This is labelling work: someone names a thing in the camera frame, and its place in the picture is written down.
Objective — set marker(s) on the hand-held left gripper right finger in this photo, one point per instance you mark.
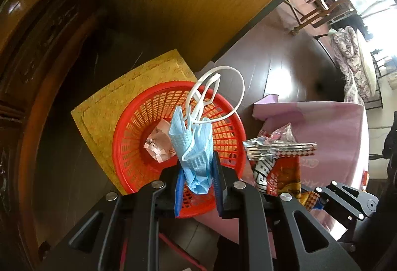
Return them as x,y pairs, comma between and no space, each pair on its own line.
217,190

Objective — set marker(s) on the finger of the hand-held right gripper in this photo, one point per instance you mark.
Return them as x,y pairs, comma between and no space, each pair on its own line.
347,199

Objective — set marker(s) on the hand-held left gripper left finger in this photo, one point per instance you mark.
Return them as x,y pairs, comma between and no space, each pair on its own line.
179,193

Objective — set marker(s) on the blue face mask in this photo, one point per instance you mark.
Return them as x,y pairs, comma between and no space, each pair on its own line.
192,147

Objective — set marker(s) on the red orange snack packet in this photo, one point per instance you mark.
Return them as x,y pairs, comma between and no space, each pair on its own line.
279,175

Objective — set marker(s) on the red plastic basket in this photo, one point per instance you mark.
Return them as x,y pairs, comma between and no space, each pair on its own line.
136,122

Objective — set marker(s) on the crumpled printed paper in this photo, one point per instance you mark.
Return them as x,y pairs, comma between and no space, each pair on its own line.
158,140

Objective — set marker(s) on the pink tablecloth table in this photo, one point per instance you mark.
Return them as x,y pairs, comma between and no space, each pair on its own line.
335,140

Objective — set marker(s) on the yellow patterned mat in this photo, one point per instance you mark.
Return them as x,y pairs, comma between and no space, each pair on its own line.
99,103

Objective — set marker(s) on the floral quilt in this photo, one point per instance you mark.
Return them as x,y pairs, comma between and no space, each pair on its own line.
350,66

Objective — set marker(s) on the white pillow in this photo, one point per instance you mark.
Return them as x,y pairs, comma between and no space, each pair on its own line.
366,63

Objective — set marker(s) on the light wooden cabinet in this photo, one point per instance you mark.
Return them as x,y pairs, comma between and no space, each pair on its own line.
201,4

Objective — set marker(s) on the dark carved wooden cabinet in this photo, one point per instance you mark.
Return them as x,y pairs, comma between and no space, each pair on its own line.
34,72

